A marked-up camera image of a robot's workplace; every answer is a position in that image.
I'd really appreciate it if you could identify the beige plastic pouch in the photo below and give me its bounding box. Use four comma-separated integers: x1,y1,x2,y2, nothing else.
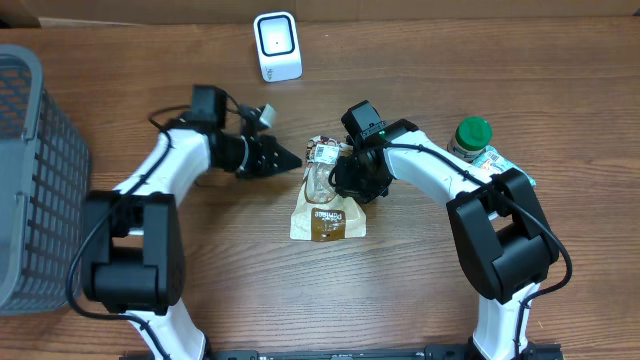
289,136,366,242

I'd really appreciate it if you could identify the green capped bottle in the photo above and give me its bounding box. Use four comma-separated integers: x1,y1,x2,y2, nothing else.
447,116,493,162

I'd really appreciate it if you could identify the teal wet wipes pack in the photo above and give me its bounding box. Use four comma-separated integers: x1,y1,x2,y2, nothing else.
471,145,536,187

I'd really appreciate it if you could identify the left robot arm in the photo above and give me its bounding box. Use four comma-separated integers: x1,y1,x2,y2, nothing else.
68,85,302,359

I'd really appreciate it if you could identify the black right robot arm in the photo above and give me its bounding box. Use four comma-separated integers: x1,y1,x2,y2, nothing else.
329,101,568,359

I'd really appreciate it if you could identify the white barcode scanner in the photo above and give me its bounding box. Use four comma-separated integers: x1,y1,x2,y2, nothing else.
253,11,303,83

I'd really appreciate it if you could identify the grey plastic mesh basket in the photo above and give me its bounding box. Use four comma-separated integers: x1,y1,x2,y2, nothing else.
1,44,91,316

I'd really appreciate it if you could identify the cardboard backdrop panel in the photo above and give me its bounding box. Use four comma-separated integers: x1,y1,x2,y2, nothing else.
1,0,639,27

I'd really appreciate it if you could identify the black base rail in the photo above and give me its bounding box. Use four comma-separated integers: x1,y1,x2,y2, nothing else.
119,342,564,360

